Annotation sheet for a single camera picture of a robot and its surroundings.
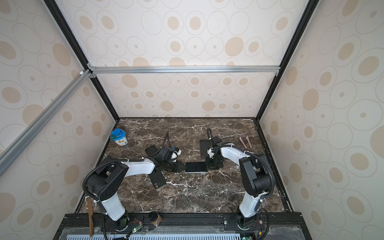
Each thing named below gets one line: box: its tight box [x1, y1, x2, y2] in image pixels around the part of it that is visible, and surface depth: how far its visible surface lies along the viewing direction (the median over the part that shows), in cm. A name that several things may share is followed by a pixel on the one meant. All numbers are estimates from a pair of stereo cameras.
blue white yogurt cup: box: [110, 128, 128, 147], surface depth 99 cm
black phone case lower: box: [149, 171, 166, 189], surface depth 89 cm
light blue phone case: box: [184, 161, 208, 174], surface depth 92 cm
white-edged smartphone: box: [184, 161, 208, 174], surface depth 92 cm
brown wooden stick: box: [87, 196, 94, 238], surface depth 77 cm
